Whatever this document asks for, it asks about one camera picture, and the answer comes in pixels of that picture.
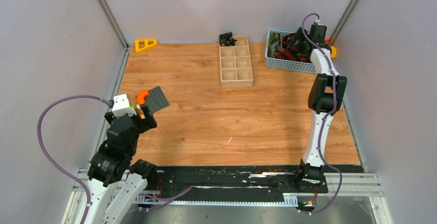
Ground orange navy striped tie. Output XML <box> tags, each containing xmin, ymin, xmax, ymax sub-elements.
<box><xmin>275</xmin><ymin>33</ymin><xmax>311</xmax><ymax>63</ymax></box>

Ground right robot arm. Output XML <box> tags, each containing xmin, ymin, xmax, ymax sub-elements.
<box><xmin>294</xmin><ymin>25</ymin><xmax>347</xmax><ymax>192</ymax></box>

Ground green and red toy blocks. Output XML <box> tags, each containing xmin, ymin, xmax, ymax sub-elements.
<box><xmin>131</xmin><ymin>101</ymin><xmax>145</xmax><ymax>119</ymax></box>

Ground orange curved block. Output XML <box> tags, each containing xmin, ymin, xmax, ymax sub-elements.
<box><xmin>137</xmin><ymin>89</ymin><xmax>149</xmax><ymax>105</ymax></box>

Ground grey building baseplate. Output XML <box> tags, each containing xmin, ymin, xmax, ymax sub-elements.
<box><xmin>145</xmin><ymin>86</ymin><xmax>170</xmax><ymax>113</ymax></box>

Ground olive patterned tie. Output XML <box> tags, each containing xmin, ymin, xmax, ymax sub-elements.
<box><xmin>267</xmin><ymin>32</ymin><xmax>283</xmax><ymax>58</ymax></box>

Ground blue plastic basket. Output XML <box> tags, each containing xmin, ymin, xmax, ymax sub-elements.
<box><xmin>265</xmin><ymin>28</ymin><xmax>315</xmax><ymax>74</ymax></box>

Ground wooden compartment box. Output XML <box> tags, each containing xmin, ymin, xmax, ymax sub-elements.
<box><xmin>219</xmin><ymin>36</ymin><xmax>254</xmax><ymax>88</ymax></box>

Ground rolled black tie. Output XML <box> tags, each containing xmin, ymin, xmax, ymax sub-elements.
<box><xmin>218</xmin><ymin>32</ymin><xmax>237</xmax><ymax>46</ymax></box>

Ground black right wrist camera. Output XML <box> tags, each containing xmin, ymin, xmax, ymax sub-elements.
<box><xmin>309</xmin><ymin>23</ymin><xmax>327</xmax><ymax>44</ymax></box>

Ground yellow orange corner bracket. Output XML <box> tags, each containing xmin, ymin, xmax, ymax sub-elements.
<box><xmin>325</xmin><ymin>40</ymin><xmax>337</xmax><ymax>58</ymax></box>

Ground yellow triangle bracket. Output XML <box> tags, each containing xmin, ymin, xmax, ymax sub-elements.
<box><xmin>135</xmin><ymin>39</ymin><xmax>158</xmax><ymax>53</ymax></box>

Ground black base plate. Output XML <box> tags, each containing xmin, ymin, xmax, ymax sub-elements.
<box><xmin>124</xmin><ymin>165</ymin><xmax>329</xmax><ymax>203</ymax></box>

